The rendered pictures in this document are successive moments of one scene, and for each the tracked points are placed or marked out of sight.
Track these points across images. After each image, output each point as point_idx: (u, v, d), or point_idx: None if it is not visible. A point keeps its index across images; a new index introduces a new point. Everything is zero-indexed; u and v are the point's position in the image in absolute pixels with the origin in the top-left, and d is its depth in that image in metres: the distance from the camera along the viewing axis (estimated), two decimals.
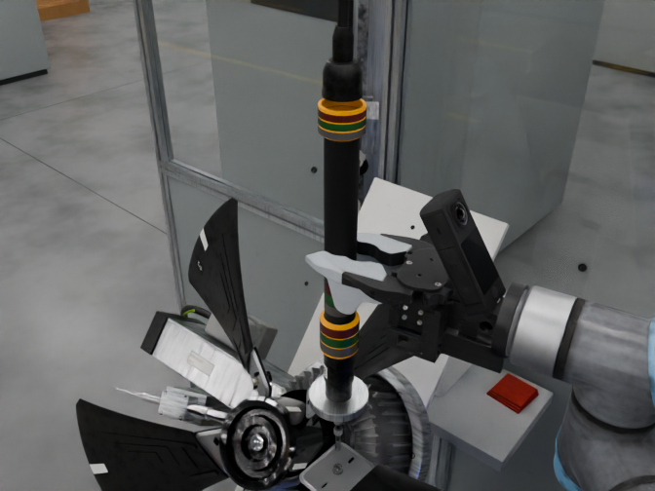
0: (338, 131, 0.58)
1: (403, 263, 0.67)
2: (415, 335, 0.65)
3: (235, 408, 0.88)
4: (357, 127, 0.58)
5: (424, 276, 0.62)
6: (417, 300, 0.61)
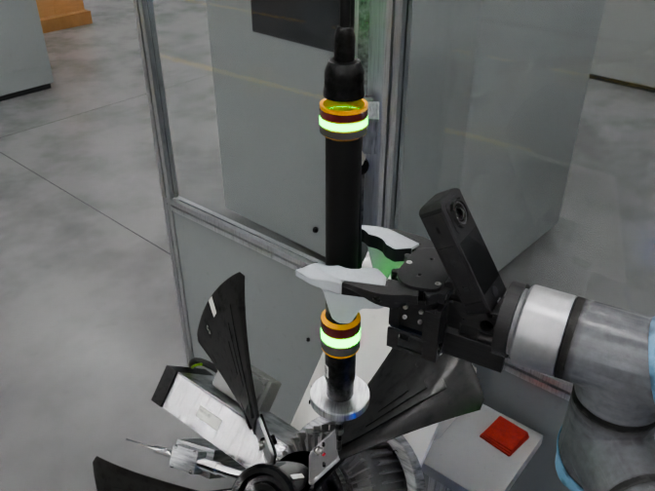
0: (340, 131, 0.58)
1: None
2: (415, 335, 0.65)
3: (243, 474, 0.95)
4: (358, 127, 0.59)
5: (424, 275, 0.62)
6: (417, 300, 0.61)
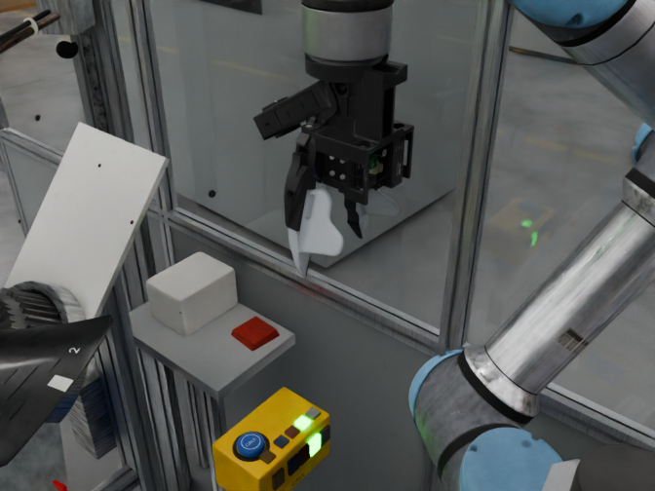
0: None
1: None
2: (357, 169, 0.58)
3: None
4: None
5: None
6: (307, 155, 0.60)
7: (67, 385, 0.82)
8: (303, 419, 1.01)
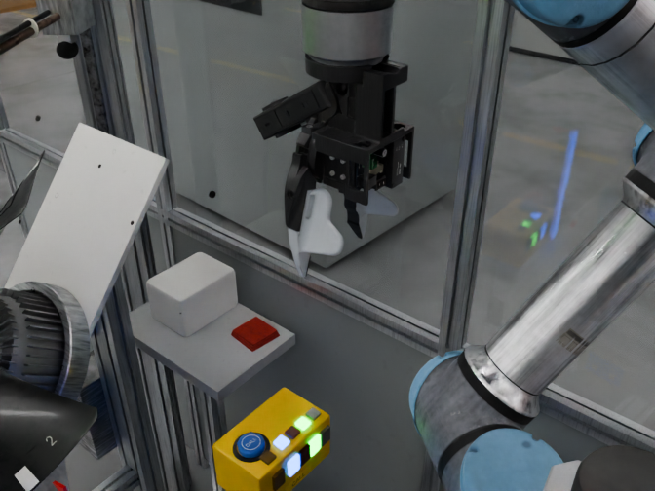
0: None
1: None
2: (357, 169, 0.58)
3: None
4: None
5: None
6: (307, 155, 0.60)
7: (32, 485, 0.81)
8: (303, 420, 1.01)
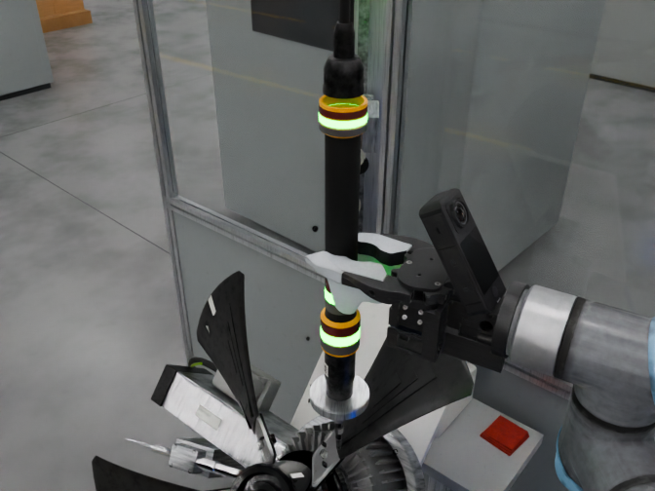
0: (339, 128, 0.58)
1: (403, 263, 0.67)
2: (415, 335, 0.65)
3: (279, 474, 0.92)
4: (358, 124, 0.58)
5: (424, 276, 0.62)
6: (417, 300, 0.61)
7: None
8: None
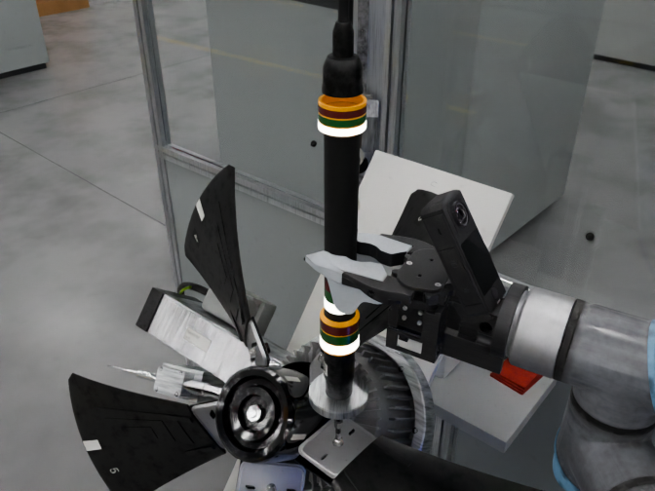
0: (338, 127, 0.58)
1: (403, 263, 0.67)
2: (415, 335, 0.65)
3: (272, 376, 0.82)
4: (357, 123, 0.58)
5: (424, 276, 0.62)
6: (417, 300, 0.61)
7: None
8: None
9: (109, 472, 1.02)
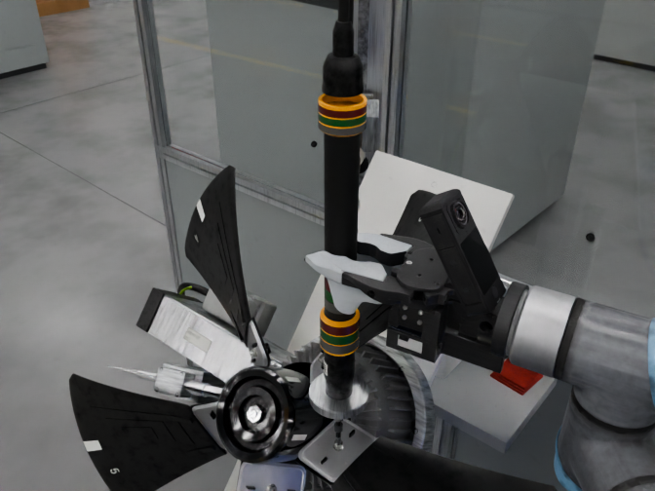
0: (338, 126, 0.58)
1: (403, 263, 0.67)
2: (415, 335, 0.65)
3: (273, 377, 0.82)
4: (357, 123, 0.58)
5: (424, 276, 0.62)
6: (417, 300, 0.61)
7: None
8: None
9: (109, 472, 1.02)
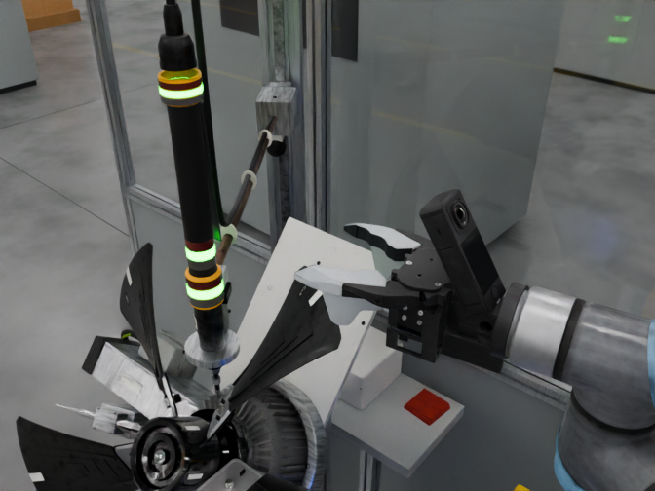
0: (173, 97, 0.66)
1: None
2: (415, 335, 0.65)
3: (174, 427, 1.00)
4: (190, 94, 0.66)
5: (424, 276, 0.62)
6: (417, 300, 0.61)
7: None
8: None
9: None
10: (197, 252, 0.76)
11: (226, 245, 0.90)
